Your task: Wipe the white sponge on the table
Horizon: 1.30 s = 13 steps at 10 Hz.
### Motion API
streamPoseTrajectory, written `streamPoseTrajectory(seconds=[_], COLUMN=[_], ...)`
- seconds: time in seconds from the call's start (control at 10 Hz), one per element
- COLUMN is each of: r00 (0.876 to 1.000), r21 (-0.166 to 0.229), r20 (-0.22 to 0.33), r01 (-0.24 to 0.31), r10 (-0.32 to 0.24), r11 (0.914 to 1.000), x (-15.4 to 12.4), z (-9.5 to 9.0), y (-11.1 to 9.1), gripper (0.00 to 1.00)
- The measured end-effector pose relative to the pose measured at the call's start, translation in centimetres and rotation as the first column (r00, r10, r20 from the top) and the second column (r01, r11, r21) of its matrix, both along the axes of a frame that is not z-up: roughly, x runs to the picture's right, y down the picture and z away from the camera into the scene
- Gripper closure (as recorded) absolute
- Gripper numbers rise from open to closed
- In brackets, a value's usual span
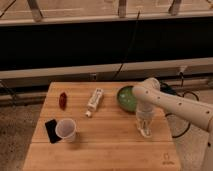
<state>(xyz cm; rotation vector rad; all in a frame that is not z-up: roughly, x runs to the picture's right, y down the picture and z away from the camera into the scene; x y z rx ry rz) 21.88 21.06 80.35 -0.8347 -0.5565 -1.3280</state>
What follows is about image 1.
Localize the black hanging cable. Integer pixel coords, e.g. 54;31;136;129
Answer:
111;9;142;81

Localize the black rectangular sponge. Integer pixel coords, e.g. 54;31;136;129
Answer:
45;119;61;144

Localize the white tube with cap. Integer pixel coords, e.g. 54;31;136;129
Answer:
85;88;104;117

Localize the dark red chili pepper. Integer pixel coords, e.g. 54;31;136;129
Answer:
59;92;67;110

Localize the black cable loop on floor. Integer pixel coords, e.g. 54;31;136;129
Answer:
159;71;201;139

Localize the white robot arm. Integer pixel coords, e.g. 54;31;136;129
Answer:
132;78;213;171

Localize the green bowl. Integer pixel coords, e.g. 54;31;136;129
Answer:
116;85;137;113

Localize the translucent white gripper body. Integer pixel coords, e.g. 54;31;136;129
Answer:
136;102;154;138

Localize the translucent plastic cup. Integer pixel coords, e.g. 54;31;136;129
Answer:
55;118;76;142

